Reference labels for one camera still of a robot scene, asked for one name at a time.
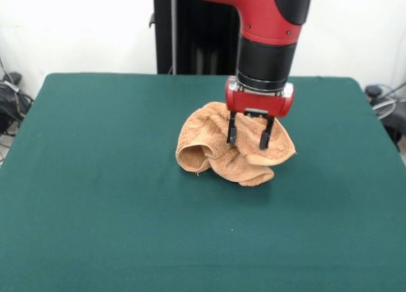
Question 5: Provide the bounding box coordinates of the black wheeled stand base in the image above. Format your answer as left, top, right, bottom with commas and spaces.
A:
363, 84, 406, 153

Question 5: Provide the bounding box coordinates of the orange terry towel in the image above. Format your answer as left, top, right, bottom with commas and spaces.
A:
175, 102, 298, 187

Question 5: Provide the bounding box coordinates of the dark green table cloth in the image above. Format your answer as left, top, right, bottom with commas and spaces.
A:
0, 72, 406, 292

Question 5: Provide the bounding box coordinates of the black cable tangle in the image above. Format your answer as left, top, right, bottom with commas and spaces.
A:
0, 71, 35, 137

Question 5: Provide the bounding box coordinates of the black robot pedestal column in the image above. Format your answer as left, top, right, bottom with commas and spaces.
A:
148, 0, 244, 76

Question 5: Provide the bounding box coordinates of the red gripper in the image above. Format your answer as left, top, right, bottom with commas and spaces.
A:
225, 76, 295, 150

